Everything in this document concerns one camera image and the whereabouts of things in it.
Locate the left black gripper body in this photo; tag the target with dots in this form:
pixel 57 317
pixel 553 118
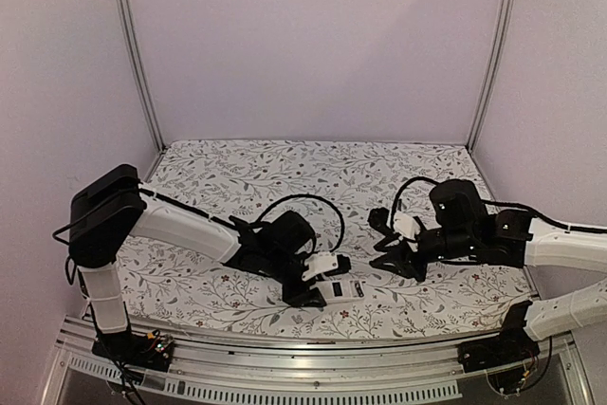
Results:
pixel 289 296

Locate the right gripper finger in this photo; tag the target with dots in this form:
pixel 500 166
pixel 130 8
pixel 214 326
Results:
pixel 390 243
pixel 395 263

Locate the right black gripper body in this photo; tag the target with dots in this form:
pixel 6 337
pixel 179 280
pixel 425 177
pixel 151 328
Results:
pixel 421 266

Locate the white remote control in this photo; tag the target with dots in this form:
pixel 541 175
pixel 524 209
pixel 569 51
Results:
pixel 341 291

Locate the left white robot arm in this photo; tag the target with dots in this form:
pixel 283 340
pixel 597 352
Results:
pixel 117 206

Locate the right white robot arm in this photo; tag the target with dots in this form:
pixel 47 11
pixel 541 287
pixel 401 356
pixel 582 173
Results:
pixel 473 230

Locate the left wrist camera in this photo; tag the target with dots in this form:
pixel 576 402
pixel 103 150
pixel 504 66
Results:
pixel 325 263

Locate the front aluminium rail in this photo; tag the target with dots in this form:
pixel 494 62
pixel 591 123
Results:
pixel 216 367

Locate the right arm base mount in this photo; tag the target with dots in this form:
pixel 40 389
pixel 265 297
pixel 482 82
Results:
pixel 510 345

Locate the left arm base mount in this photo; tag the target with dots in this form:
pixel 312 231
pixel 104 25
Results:
pixel 153 351

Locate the right aluminium frame post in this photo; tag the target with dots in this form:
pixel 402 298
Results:
pixel 493 63

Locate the aluminium frame post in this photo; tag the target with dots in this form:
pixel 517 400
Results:
pixel 128 27
pixel 493 63

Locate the left aluminium frame post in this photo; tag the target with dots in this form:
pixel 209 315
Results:
pixel 128 27

